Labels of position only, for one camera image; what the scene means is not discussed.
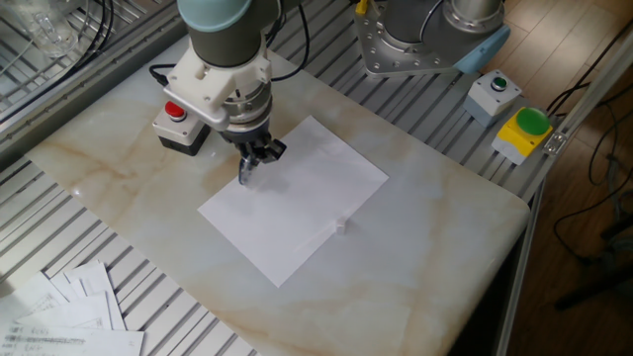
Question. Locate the clear adhesive tape piece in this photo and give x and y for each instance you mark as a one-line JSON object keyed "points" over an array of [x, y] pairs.
{"points": [[340, 226]]}

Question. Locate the yellow box green mushroom button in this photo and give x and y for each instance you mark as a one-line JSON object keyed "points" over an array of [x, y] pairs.
{"points": [[519, 138]]}

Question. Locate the silver robot mounting plate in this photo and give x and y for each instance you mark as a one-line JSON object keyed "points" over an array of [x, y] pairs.
{"points": [[395, 62]]}

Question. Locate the aluminium frame post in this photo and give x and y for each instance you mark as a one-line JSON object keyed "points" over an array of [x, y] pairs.
{"points": [[593, 94]]}

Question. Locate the black tripod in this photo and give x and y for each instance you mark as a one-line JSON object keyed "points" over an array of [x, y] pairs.
{"points": [[593, 292]]}

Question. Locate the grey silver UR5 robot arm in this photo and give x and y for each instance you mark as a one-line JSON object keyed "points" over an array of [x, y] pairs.
{"points": [[222, 39]]}

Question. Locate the red emergency stop button box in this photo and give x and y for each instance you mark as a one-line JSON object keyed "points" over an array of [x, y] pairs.
{"points": [[180, 136]]}

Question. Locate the grey box green button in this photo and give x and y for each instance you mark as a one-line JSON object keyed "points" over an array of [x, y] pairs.
{"points": [[487, 101]]}

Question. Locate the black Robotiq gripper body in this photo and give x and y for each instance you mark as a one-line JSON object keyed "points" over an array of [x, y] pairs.
{"points": [[247, 134]]}

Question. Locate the yellow plastic clip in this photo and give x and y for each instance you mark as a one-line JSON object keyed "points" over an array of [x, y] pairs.
{"points": [[362, 6]]}

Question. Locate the small blue white pen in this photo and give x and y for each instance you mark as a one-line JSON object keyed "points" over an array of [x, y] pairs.
{"points": [[244, 173]]}

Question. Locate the marble pattern board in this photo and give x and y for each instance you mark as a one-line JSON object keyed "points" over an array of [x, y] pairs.
{"points": [[420, 257]]}

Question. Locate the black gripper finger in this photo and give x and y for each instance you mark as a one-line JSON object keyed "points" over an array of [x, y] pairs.
{"points": [[247, 154], [271, 151]]}

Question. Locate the printed white paper sheet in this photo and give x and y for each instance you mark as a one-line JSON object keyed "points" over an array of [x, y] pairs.
{"points": [[29, 301], [96, 292], [74, 343]]}

